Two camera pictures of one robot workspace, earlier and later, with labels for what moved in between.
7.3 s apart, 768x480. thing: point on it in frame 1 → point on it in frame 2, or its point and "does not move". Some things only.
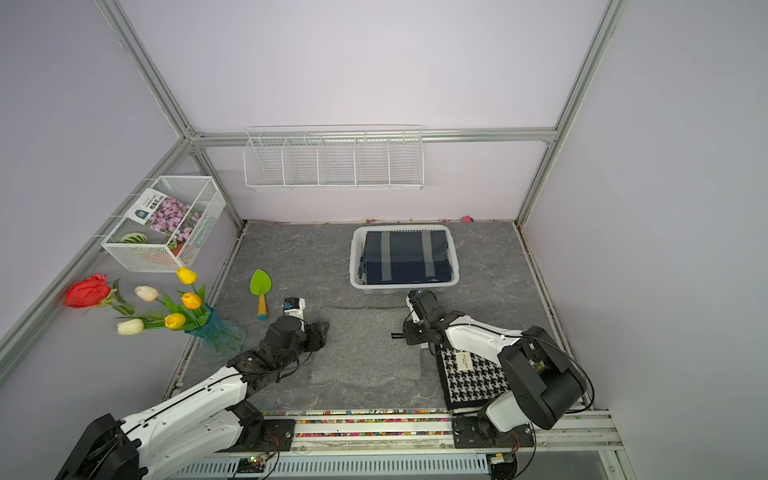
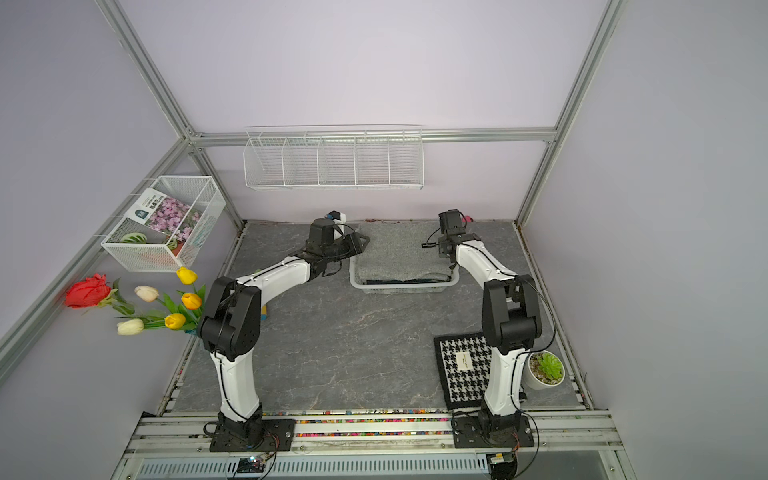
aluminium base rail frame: [424, 446] does not move
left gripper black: [316, 337] → [354, 243]
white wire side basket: [166, 224] does not move
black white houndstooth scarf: [468, 381] does not move
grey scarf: [365, 347] → [400, 252]
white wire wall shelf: [341, 157] does not move
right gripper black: [408, 334] → [443, 243]
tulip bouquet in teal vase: [189, 312] does not move
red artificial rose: [95, 292] does not move
